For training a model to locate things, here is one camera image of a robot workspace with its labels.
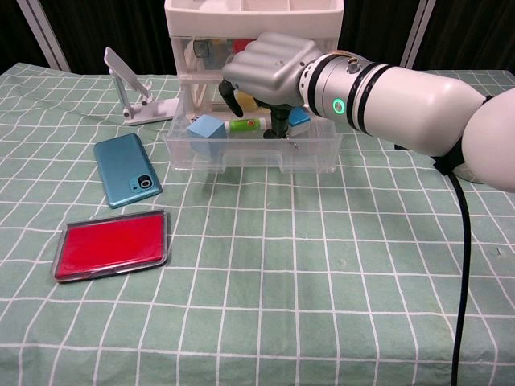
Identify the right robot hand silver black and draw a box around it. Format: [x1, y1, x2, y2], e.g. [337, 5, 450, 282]
[219, 32, 325, 140]

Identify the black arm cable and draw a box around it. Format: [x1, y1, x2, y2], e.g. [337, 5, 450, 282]
[435, 158, 472, 386]

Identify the white folding phone stand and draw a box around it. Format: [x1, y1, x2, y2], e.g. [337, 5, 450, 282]
[103, 47, 179, 126]

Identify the red ink pad clear case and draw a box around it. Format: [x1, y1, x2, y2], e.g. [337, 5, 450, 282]
[51, 209, 171, 284]

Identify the blue white eraser block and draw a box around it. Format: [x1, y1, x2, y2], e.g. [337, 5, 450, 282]
[287, 106, 312, 138]

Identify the white plastic drawer unit frame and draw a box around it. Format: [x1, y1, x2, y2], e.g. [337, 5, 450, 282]
[164, 0, 345, 121]

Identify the green white tube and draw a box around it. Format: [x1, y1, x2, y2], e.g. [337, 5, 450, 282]
[224, 117, 269, 133]

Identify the clear drawer with blue cube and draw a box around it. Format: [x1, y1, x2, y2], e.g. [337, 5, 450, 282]
[162, 115, 343, 175]

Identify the yellow small block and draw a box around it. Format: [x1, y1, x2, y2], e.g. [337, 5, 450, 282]
[235, 91, 259, 112]

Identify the silver frame pole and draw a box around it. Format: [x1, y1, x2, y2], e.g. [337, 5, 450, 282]
[15, 0, 70, 73]
[399, 0, 435, 70]

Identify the light blue cube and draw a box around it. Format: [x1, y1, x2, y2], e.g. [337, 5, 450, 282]
[186, 114, 228, 156]

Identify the blue smartphone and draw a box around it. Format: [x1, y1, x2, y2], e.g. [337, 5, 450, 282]
[93, 133, 164, 209]

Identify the green checked tablecloth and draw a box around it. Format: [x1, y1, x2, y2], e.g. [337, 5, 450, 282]
[0, 62, 515, 386]

